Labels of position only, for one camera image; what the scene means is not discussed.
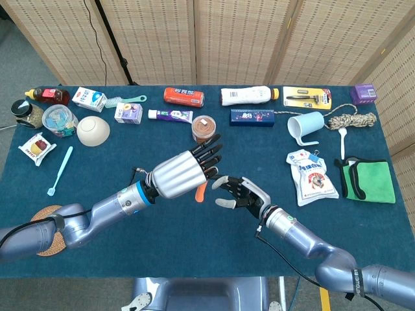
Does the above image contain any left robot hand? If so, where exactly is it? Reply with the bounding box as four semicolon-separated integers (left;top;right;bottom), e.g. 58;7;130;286
144;133;224;199

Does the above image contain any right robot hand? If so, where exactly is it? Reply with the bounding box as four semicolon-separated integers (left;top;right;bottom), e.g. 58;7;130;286
211;176;272;218

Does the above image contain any orange toy carrot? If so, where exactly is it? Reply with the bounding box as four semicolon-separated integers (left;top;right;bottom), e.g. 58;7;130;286
195;181;208;203

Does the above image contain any clear jar of rubber bands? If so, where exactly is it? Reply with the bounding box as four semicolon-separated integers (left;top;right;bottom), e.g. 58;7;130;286
191;115;217;144

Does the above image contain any purple white toothpaste tube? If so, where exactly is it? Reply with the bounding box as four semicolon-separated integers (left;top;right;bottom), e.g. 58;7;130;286
148;109;194;124

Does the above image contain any white printed bag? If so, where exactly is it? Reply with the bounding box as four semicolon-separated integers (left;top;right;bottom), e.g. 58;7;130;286
285;148;340;207

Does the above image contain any dark blue tablecloth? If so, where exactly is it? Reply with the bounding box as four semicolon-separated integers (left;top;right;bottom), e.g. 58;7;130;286
0;84;415;279

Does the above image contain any orange drink can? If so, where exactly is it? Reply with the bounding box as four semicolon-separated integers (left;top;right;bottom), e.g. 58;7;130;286
163;87;206;108

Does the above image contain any purple white milk carton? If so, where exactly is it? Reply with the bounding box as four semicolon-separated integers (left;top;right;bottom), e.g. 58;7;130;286
114;102;144;125

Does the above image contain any dark blue long box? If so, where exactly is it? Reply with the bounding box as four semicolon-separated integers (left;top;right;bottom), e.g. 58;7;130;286
230;108;276;127

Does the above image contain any light blue mug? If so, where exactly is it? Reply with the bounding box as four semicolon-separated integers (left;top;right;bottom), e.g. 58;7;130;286
287;111;326;146

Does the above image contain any cream bowl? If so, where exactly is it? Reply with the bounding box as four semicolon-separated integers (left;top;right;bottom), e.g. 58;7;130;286
77;115;111;148

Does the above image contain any white bottle yellow cap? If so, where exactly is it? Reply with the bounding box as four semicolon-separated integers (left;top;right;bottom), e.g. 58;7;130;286
220;86;280;107

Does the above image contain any grey robot torso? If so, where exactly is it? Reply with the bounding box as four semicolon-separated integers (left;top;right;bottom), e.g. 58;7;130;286
121;277;283;311

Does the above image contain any white plastic spoon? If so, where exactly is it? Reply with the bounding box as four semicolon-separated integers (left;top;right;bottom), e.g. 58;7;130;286
338;126;348;160

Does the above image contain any yellow razor package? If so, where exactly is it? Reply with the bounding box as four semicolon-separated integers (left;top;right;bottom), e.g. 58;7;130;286
282;86;333;111

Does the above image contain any light blue toothbrush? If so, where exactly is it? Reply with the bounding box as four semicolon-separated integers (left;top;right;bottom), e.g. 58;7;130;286
47;146;74;197

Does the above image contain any blue white milk carton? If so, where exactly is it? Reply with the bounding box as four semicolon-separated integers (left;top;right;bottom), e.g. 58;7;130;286
71;87;108;113

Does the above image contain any green cloth black trim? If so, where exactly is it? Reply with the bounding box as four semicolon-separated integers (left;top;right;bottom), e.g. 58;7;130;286
334;156;397;204

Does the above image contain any clear jar of binder clips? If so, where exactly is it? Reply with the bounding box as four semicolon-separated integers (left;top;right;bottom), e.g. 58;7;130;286
41;104;80;139

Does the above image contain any woven round coaster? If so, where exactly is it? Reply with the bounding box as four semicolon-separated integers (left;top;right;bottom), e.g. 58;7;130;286
31;205;67;257

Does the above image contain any white snack packet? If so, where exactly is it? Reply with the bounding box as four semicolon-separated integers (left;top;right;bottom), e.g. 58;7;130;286
18;132;58;167

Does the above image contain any brown sauce bottle red label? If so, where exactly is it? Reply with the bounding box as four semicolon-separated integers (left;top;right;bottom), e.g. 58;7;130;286
25;87;71;106

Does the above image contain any purple box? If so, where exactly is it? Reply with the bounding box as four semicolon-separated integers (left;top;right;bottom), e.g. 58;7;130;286
350;84;379;106

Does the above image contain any black stand pole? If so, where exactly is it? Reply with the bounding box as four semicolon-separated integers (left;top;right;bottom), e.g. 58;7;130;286
93;0;140;86

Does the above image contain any glass jar black lid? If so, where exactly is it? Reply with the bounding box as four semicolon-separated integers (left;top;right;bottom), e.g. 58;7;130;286
11;99;45;130

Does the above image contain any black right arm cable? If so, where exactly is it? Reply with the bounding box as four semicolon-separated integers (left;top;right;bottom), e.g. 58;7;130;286
255;207;390;311

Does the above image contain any teal handled brush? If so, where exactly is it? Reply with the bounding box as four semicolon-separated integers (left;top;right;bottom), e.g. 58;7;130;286
104;95;147;109

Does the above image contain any braided rope bundle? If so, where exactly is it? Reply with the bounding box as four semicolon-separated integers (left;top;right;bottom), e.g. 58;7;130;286
274;103;378;131

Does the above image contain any thin black hanging cable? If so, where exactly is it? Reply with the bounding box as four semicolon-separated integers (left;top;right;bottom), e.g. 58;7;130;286
83;0;113;86

